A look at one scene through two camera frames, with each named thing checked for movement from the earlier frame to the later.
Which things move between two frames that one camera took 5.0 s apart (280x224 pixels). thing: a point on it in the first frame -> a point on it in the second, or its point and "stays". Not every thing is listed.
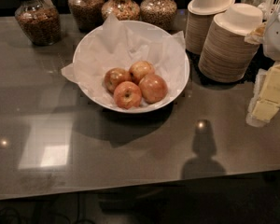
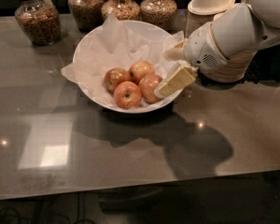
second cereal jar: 86,7 stays
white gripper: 279,42 -> 200,49
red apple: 115,76 stays
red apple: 140,69 stays
